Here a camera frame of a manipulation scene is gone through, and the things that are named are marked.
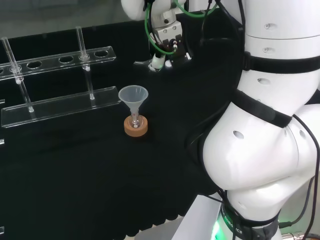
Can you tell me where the grey metal base plate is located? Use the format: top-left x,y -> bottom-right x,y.
172,193 -> 226,240

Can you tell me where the clear acrylic funnel stand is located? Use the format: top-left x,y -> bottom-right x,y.
0,26 -> 118,130

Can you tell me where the black cloth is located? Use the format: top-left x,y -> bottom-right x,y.
0,11 -> 248,238

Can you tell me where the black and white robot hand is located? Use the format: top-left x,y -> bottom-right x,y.
148,21 -> 193,73

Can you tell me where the thin dark cable with plug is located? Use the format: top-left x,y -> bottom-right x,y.
278,212 -> 311,229

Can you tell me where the cork ring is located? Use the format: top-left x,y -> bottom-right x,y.
123,116 -> 149,138

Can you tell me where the clear weighing funnel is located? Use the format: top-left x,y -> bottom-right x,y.
133,59 -> 154,68

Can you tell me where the black cable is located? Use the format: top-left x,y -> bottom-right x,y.
291,113 -> 320,240

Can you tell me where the clear plastic funnel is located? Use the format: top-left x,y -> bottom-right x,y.
118,85 -> 150,126

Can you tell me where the round-bottom glass flask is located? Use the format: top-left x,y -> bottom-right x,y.
129,113 -> 144,130

